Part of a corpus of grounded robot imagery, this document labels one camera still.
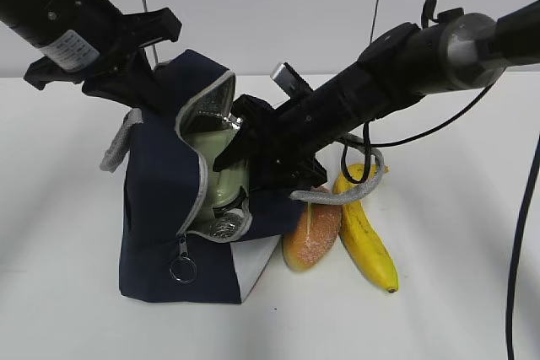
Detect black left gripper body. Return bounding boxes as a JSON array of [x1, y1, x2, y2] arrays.
[[24, 8, 181, 90]]

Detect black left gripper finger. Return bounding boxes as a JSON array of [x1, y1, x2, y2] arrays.
[[82, 50, 163, 113]]

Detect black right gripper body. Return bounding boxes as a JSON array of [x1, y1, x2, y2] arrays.
[[232, 96, 327, 189]]

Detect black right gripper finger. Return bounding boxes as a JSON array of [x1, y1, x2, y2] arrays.
[[213, 131, 253, 171]]

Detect green lidded glass container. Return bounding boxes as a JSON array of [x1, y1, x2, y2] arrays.
[[183, 112, 248, 223]]

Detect navy insulated lunch bag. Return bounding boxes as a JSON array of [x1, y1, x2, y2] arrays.
[[82, 49, 391, 305]]

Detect brown bread roll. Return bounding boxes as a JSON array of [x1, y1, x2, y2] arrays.
[[282, 202, 342, 272]]

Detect yellow banana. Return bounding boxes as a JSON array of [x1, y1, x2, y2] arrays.
[[332, 163, 400, 294]]

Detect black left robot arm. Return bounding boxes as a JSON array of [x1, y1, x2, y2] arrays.
[[1, 0, 181, 112]]

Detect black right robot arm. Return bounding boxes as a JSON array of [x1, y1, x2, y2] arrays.
[[213, 0, 539, 190]]

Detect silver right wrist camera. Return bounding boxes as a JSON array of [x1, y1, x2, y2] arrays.
[[270, 62, 313, 99]]

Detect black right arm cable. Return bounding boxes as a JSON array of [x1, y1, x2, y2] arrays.
[[339, 83, 494, 186]]

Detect dark blue hanging cable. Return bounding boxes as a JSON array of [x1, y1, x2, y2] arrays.
[[505, 134, 540, 360]]

